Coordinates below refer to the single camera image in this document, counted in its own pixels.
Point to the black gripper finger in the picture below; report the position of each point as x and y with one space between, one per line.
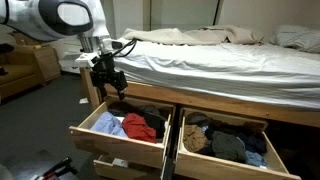
121 94
103 91

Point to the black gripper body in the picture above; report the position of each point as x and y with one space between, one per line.
103 72

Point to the red shirt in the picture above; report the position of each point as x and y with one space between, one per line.
135 127

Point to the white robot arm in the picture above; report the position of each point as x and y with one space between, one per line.
52 20

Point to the light blue shirt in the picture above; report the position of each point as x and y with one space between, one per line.
109 124

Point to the upper left wooden drawer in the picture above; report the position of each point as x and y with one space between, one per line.
132 150

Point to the wooden drawer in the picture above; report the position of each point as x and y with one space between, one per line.
204 165
119 169
132 150

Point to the lower left wooden drawer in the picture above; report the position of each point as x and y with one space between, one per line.
119 169

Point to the upper right wooden drawer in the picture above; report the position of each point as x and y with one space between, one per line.
204 165

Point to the black garment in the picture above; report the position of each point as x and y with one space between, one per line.
150 113

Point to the brown garment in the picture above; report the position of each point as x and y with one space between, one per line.
193 139

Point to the red black clamp tool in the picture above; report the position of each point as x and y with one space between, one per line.
55 172

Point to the beige blanket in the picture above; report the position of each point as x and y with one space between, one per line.
209 35

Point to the dark grey garment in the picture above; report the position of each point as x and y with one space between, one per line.
228 147

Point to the white mattress with sheet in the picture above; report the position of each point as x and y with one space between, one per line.
257 73

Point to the blue denim garment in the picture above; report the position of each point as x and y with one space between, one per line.
255 159

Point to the striped grey pillow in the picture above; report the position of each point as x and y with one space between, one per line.
297 37

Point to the wooden bed frame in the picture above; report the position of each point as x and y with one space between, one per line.
294 115

